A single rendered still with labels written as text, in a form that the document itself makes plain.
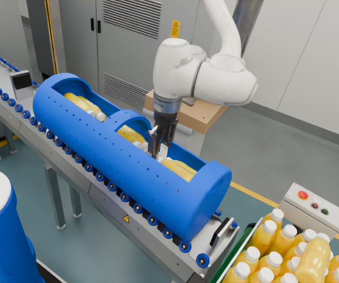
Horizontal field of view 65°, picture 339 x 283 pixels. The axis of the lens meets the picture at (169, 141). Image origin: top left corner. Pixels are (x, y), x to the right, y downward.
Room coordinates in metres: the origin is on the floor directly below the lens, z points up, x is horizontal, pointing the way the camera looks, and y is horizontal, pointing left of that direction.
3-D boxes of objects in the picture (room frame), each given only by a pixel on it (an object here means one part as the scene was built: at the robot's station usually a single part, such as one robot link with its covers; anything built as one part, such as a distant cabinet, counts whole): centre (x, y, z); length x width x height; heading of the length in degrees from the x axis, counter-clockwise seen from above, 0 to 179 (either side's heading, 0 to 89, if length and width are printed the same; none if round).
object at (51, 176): (1.08, 0.68, 0.31); 0.06 x 0.06 x 0.63; 56
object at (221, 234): (0.56, -0.23, 0.99); 0.10 x 0.02 x 0.12; 146
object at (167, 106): (0.73, 0.03, 1.39); 0.09 x 0.09 x 0.06
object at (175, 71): (0.72, 0.01, 1.50); 0.13 x 0.11 x 0.16; 79
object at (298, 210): (0.68, -0.56, 1.05); 0.20 x 0.10 x 0.10; 56
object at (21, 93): (1.30, 0.87, 1.00); 0.10 x 0.04 x 0.15; 146
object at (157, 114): (0.73, 0.03, 1.32); 0.08 x 0.07 x 0.09; 146
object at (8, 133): (1.75, 1.41, 0.31); 0.06 x 0.06 x 0.63; 56
